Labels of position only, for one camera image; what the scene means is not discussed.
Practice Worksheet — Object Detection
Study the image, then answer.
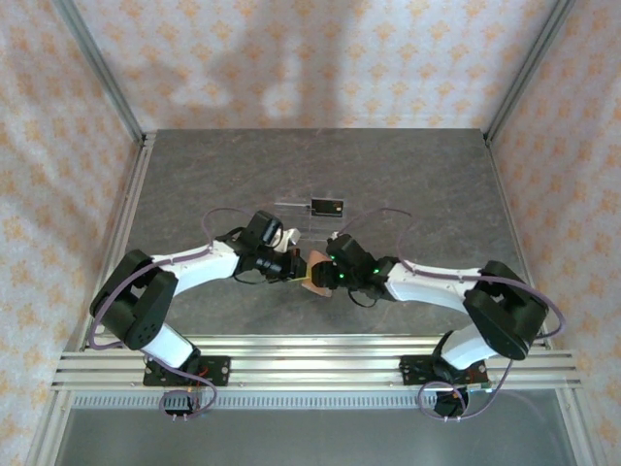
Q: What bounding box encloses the brown square board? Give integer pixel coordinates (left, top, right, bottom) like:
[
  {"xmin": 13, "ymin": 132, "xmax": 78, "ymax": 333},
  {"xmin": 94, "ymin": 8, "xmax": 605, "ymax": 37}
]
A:
[{"xmin": 301, "ymin": 249, "xmax": 337, "ymax": 298}]

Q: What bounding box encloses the clear acrylic card holder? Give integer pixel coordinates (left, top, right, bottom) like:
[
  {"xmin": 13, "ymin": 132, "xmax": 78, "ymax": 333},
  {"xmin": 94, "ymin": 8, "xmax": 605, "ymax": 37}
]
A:
[{"xmin": 273, "ymin": 195, "xmax": 348, "ymax": 244}]

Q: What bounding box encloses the black VIP card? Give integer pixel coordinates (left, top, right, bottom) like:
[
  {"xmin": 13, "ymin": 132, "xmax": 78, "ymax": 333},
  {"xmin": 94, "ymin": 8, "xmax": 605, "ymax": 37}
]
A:
[{"xmin": 310, "ymin": 197, "xmax": 346, "ymax": 217}]

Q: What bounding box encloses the grey metal panel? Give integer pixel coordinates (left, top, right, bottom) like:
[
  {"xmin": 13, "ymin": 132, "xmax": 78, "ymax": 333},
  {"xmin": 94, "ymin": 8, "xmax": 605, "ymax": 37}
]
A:
[{"xmin": 48, "ymin": 406, "xmax": 583, "ymax": 466}]

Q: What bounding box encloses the black connector box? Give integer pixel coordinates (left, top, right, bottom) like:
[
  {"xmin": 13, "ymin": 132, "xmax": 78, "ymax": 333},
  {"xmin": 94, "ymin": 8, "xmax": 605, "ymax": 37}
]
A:
[
  {"xmin": 433, "ymin": 390, "xmax": 471, "ymax": 419},
  {"xmin": 161, "ymin": 391, "xmax": 196, "ymax": 419}
]

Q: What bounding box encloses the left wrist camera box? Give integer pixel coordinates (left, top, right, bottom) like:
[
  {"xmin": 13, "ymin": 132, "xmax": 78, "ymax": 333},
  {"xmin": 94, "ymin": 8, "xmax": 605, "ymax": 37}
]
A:
[{"xmin": 274, "ymin": 226, "xmax": 303, "ymax": 252}]

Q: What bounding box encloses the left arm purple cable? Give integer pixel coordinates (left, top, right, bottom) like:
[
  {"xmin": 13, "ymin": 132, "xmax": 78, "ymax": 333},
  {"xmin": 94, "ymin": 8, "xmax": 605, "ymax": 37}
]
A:
[{"xmin": 86, "ymin": 207, "xmax": 253, "ymax": 419}]

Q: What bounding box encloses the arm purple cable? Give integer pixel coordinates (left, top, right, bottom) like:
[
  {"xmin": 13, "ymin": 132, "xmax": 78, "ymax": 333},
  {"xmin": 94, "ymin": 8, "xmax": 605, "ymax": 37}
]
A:
[
  {"xmin": 339, "ymin": 208, "xmax": 568, "ymax": 422},
  {"xmin": 86, "ymin": 207, "xmax": 253, "ymax": 419}
]

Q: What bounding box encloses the aluminium table edge rail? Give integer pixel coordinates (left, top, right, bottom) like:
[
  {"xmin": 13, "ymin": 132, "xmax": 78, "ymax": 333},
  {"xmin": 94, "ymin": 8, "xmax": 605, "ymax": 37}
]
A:
[{"xmin": 77, "ymin": 334, "xmax": 552, "ymax": 351}]

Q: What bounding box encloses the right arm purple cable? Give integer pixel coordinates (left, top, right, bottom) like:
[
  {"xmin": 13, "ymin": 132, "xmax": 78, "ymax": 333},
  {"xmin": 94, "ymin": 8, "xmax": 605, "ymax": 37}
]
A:
[{"xmin": 339, "ymin": 208, "xmax": 568, "ymax": 422}]

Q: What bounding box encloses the aluminium mounting rail beam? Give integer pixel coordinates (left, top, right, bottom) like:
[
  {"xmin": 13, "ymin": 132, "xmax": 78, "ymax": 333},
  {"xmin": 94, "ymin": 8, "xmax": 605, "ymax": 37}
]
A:
[{"xmin": 50, "ymin": 349, "xmax": 582, "ymax": 392}]

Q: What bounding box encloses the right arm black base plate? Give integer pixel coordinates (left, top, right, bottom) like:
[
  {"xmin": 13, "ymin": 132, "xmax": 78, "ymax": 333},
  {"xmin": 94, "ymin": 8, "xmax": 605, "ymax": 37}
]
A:
[{"xmin": 400, "ymin": 355, "xmax": 489, "ymax": 387}]

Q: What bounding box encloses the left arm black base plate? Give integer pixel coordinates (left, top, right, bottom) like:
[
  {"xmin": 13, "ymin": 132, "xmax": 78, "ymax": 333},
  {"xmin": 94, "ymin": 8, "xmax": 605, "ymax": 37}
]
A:
[{"xmin": 143, "ymin": 355, "xmax": 232, "ymax": 387}]

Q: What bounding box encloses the slotted grey cable duct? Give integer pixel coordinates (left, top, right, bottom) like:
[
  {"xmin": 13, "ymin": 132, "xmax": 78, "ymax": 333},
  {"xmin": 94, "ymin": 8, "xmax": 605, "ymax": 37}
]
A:
[{"xmin": 67, "ymin": 391, "xmax": 567, "ymax": 410}]

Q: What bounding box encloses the left aluminium side rail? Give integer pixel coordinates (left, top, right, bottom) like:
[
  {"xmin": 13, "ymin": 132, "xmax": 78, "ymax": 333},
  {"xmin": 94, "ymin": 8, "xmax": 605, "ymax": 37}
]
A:
[{"xmin": 62, "ymin": 133, "xmax": 157, "ymax": 351}]

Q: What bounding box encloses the aluminium side rail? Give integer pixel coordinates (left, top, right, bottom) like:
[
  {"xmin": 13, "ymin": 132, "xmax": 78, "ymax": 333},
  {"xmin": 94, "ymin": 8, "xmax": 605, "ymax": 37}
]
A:
[
  {"xmin": 62, "ymin": 133, "xmax": 157, "ymax": 351},
  {"xmin": 484, "ymin": 138, "xmax": 553, "ymax": 350}
]

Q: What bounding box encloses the right aluminium side rail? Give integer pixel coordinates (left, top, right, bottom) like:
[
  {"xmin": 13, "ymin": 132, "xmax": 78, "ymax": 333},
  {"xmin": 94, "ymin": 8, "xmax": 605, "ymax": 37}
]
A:
[{"xmin": 484, "ymin": 138, "xmax": 553, "ymax": 350}]

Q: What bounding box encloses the left aluminium frame post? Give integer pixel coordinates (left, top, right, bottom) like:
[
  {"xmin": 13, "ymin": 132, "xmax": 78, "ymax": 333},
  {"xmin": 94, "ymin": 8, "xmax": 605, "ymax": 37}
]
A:
[{"xmin": 51, "ymin": 0, "xmax": 147, "ymax": 147}]

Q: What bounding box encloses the aluminium frame post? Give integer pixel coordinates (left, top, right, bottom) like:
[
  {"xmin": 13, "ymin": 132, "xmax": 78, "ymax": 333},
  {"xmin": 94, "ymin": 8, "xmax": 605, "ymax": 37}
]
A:
[
  {"xmin": 51, "ymin": 0, "xmax": 147, "ymax": 147},
  {"xmin": 483, "ymin": 0, "xmax": 577, "ymax": 147}
]

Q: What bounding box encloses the right aluminium frame post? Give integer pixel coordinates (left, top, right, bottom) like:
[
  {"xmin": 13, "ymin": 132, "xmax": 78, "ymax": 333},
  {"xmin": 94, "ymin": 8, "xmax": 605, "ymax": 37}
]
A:
[{"xmin": 483, "ymin": 0, "xmax": 577, "ymax": 147}]

